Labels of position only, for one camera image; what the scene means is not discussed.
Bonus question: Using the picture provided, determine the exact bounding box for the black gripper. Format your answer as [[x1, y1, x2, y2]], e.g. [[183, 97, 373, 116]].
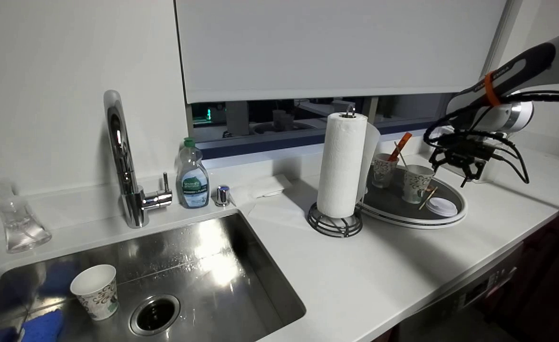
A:
[[426, 128, 495, 190]]

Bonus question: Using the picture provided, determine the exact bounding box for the light wooden chopstick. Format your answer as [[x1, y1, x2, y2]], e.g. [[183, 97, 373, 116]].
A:
[[417, 181, 441, 213]]

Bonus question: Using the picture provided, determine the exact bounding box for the white plastic cup lid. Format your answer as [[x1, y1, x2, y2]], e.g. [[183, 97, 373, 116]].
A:
[[426, 196, 460, 219]]

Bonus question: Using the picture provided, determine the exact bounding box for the paper cup with orange stick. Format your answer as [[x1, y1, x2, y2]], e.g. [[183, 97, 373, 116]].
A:
[[367, 152, 403, 192]]

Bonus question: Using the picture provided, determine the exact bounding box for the paper cup in sink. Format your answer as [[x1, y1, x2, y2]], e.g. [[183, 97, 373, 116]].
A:
[[69, 263, 122, 323]]

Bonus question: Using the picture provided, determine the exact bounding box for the orange stir stick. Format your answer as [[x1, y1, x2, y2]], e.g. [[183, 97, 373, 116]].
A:
[[386, 130, 415, 164]]

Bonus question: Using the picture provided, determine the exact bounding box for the round dark tray white rim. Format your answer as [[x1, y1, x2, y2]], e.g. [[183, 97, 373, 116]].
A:
[[356, 175, 470, 230]]

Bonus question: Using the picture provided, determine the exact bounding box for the white paper towel roll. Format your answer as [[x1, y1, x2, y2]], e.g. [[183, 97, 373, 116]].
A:
[[316, 111, 384, 221], [304, 105, 365, 242]]

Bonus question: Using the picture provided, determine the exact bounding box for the dark under-counter cabinet front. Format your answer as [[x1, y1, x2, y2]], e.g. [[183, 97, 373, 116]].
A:
[[373, 204, 559, 342]]

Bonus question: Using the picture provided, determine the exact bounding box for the white window blind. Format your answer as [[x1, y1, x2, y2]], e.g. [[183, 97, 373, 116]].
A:
[[173, 0, 512, 107]]

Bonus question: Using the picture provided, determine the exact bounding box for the window pane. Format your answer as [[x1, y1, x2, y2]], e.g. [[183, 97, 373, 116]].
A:
[[187, 94, 460, 162]]

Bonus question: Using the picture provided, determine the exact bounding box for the white crumpled paper towel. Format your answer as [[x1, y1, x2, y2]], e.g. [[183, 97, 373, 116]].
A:
[[230, 173, 289, 206]]

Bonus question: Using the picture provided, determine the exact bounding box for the small metal fitting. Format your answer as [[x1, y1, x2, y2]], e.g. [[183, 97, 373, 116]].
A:
[[211, 183, 234, 209]]

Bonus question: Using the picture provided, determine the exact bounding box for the stainless steel sink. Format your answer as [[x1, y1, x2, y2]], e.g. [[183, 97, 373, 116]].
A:
[[0, 208, 308, 342]]

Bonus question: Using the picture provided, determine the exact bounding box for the clear dish soap bottle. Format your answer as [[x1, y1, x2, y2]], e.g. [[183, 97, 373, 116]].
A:
[[173, 137, 213, 211]]

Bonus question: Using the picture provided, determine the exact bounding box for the chrome faucet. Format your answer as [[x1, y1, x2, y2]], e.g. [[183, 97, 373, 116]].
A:
[[103, 88, 175, 230]]

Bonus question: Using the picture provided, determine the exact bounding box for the sink drain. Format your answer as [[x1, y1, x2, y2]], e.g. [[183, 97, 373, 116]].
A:
[[128, 293, 183, 337]]

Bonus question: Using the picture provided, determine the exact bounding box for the clear plastic bottle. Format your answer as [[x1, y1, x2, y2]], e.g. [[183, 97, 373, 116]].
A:
[[0, 177, 53, 255]]

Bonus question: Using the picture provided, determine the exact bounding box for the blue sponge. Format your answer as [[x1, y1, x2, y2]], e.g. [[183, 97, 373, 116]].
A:
[[17, 308, 67, 342]]

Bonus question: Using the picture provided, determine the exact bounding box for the orange strap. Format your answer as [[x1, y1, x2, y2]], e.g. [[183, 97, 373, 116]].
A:
[[481, 71, 504, 109]]

